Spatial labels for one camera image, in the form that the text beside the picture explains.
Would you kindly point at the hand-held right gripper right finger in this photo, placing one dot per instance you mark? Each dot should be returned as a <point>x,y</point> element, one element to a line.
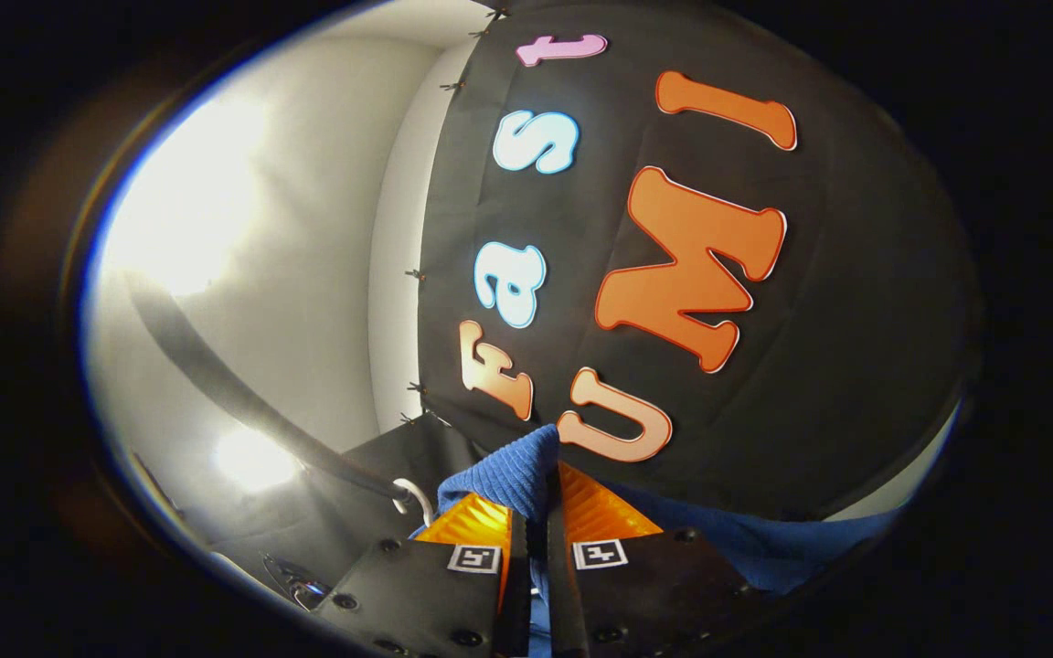
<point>563,603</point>

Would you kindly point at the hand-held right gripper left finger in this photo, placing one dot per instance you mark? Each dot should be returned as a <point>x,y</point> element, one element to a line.
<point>515,603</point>

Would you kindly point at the white clothes hanger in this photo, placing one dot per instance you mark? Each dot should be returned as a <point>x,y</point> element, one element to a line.
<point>398,489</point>

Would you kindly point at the black backdrop cloth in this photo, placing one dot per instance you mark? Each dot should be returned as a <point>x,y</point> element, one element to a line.
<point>856,320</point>

